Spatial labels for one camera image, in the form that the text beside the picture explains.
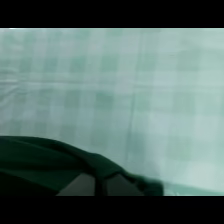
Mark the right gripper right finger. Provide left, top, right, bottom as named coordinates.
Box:
left=105, top=173, right=145, bottom=197

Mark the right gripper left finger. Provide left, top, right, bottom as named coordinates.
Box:
left=55, top=173, right=97, bottom=197

